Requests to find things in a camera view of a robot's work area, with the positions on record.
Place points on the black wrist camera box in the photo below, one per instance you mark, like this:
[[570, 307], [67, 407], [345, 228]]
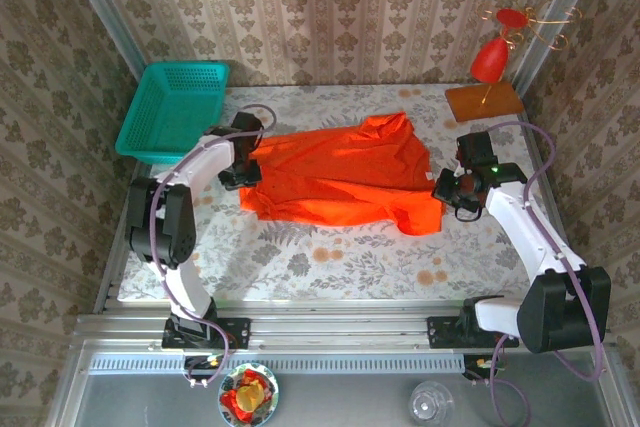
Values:
[[474, 149], [247, 124]]

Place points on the orange t-shirt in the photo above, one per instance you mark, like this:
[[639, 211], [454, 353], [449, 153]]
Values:
[[345, 172]]

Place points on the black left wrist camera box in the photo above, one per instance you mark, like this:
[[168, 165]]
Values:
[[247, 124]]

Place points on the teal plastic basket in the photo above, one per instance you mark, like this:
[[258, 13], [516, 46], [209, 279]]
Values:
[[170, 112]]

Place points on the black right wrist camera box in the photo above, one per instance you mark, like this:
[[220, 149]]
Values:
[[474, 149]]

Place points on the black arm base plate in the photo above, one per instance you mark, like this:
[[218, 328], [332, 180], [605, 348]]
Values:
[[442, 332], [235, 332]]

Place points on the patterned bowl with snacks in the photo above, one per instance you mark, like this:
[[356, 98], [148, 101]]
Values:
[[248, 394]]

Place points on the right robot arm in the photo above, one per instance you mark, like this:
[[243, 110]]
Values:
[[530, 242]]

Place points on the aluminium frame post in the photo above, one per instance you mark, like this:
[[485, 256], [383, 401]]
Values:
[[105, 17], [560, 17]]

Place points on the clear glass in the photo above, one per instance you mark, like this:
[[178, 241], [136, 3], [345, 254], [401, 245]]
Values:
[[431, 403]]

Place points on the floral tablecloth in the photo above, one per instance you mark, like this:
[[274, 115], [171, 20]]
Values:
[[325, 267]]

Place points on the aluminium rail frame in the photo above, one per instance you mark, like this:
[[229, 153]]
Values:
[[340, 327]]

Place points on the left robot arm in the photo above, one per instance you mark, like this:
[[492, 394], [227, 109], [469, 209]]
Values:
[[170, 227]]

